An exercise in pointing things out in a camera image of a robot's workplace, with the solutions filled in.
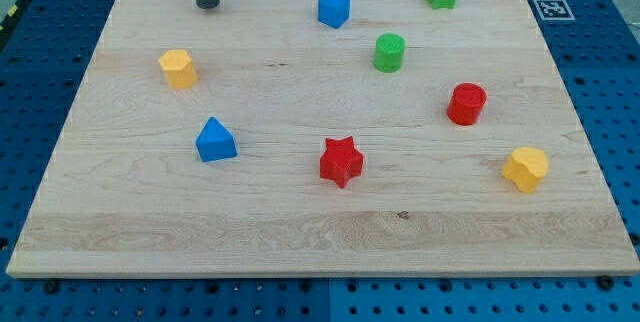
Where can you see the yellow hexagon block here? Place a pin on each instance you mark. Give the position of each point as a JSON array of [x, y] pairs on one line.
[[178, 69]]

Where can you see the red star block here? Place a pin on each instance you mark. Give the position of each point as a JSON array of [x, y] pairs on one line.
[[340, 161]]

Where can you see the light wooden board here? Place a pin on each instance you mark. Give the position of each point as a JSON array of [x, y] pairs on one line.
[[125, 194]]

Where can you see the blue triangle block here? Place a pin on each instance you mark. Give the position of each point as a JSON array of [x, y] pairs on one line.
[[215, 142]]

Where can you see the green cylinder block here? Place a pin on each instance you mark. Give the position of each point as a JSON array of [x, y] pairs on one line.
[[389, 52]]

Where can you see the blue cube block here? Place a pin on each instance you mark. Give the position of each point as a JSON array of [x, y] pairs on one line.
[[334, 13]]

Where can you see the red cylinder block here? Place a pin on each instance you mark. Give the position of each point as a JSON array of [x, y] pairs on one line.
[[466, 103]]

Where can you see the yellow heart block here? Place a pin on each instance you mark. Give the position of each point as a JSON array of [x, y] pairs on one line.
[[526, 167]]

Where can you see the white fiducial marker tag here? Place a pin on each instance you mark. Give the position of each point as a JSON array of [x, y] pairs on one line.
[[553, 10]]

